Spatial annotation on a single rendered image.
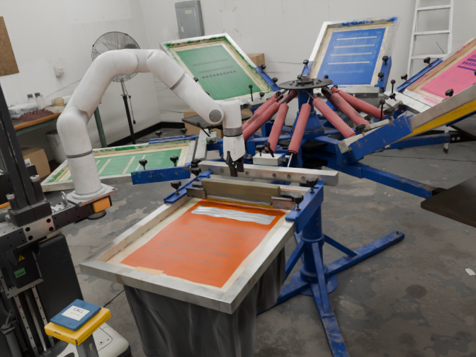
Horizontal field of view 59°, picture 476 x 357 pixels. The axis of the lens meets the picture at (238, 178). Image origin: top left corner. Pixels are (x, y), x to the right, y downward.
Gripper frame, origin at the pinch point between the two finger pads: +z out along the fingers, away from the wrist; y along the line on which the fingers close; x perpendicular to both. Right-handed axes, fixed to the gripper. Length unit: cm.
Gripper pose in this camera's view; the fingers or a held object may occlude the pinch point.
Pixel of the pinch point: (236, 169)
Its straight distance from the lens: 170.6
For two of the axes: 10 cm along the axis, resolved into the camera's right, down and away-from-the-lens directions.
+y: -4.8, 3.7, -8.0
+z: 1.0, 9.3, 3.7
